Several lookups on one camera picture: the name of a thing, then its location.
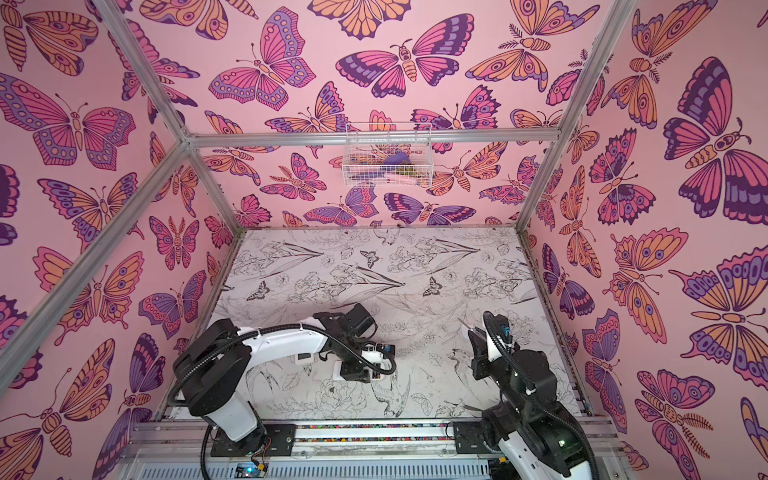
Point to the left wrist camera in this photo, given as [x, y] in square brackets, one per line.
[385, 350]

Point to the white wire basket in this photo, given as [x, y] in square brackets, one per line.
[364, 151]

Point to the small green circuit board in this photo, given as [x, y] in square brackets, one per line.
[250, 471]

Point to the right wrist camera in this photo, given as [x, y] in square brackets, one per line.
[501, 336]

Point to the purple item in basket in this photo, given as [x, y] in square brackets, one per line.
[397, 159]

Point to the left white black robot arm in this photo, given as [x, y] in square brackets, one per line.
[213, 375]

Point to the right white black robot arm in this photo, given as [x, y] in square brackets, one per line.
[528, 427]

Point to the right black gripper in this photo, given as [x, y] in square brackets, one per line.
[480, 352]

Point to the small white remote control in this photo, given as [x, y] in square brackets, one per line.
[304, 358]

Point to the aluminium front rail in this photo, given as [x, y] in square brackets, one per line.
[354, 449]

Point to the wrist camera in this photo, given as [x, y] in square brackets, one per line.
[385, 350]
[501, 336]

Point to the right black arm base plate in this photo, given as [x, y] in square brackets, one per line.
[475, 437]

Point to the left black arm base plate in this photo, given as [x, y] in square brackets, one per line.
[270, 440]

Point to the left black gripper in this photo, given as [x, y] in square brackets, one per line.
[357, 373]

